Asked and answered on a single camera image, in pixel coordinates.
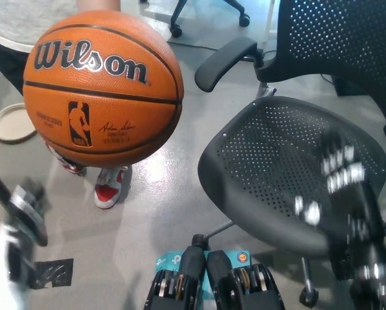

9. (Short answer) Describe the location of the teal TP-Link box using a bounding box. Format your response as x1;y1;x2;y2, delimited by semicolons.
154;250;252;310

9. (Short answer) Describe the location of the red white left sneaker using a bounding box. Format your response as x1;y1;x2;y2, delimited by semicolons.
94;165;133;210

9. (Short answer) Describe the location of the black floor tape patch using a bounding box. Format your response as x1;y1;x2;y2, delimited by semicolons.
29;258;75;290

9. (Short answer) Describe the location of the beige paper plate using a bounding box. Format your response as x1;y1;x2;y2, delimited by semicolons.
0;102;39;145

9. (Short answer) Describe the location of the red white sneaker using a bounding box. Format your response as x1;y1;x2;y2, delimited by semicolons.
94;165;133;210
45;143;86;176

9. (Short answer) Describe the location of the orange Wilson basketball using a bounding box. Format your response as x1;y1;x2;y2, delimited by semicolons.
22;9;185;169

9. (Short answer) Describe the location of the person in grey shirt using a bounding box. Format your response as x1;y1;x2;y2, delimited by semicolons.
0;0;84;95

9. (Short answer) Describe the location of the black floor cable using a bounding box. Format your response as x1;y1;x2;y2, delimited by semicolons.
166;40;220;52

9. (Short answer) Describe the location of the red white right sneaker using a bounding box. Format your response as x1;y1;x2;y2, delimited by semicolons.
45;143;86;176

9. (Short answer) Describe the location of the black office chair wheel base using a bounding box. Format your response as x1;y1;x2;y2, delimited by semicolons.
140;0;250;38

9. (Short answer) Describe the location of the robot right hand white black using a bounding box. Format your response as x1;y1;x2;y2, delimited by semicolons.
292;130;386;282

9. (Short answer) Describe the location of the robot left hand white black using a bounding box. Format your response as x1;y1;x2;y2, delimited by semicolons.
0;183;48;310

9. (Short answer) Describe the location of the black perforated office chair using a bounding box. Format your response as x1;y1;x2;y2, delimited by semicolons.
192;0;386;307

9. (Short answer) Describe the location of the white table leg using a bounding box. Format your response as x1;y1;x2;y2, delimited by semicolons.
263;0;280;45

